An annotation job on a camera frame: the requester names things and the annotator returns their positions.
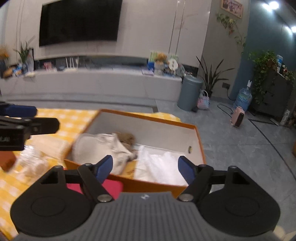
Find blue water jug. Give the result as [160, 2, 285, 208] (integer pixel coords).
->
[233, 80, 252, 112]

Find round white fan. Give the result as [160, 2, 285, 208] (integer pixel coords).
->
[168, 58, 179, 71]

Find floor plant long leaves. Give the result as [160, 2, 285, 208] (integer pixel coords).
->
[196, 56, 234, 98]

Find yellow checkered tablecloth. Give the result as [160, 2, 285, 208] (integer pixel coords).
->
[0, 107, 181, 240]

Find hanging vine plant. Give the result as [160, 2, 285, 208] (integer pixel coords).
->
[216, 13, 246, 54]

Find pink space heater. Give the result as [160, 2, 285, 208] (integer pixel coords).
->
[231, 106, 245, 128]

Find white cloth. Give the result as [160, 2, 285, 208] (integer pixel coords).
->
[133, 145, 188, 186]

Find pink sponge block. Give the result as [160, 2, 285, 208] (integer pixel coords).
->
[66, 178, 124, 200]

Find white wifi router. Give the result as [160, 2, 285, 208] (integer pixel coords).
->
[63, 57, 79, 72]

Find white plastic bundle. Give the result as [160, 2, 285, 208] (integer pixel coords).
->
[15, 146, 60, 180]

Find black wall television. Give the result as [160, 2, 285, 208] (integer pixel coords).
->
[39, 0, 122, 47]

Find pastel woven basket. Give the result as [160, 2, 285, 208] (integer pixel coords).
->
[197, 90, 210, 110]

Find brown bear-shaped sponge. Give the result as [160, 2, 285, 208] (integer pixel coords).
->
[0, 151, 16, 172]

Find orange storage box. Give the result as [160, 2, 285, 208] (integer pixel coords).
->
[63, 108, 207, 199]

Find framed wall picture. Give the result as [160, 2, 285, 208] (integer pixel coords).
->
[221, 0, 243, 19]

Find dried flowers in vase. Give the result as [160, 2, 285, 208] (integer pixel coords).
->
[0, 45, 10, 78]

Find bushy green plant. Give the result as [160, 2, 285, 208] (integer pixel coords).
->
[248, 50, 296, 105]

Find dark side cabinet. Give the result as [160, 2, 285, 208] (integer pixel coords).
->
[249, 70, 293, 119]

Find grey tv cabinet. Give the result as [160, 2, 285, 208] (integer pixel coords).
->
[1, 69, 182, 101]

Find grey trash bin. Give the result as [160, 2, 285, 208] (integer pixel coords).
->
[177, 75, 204, 111]

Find potted plant on cabinet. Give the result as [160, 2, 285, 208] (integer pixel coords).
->
[14, 36, 35, 73]

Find teddy bear on cabinet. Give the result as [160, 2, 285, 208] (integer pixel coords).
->
[154, 52, 167, 69]

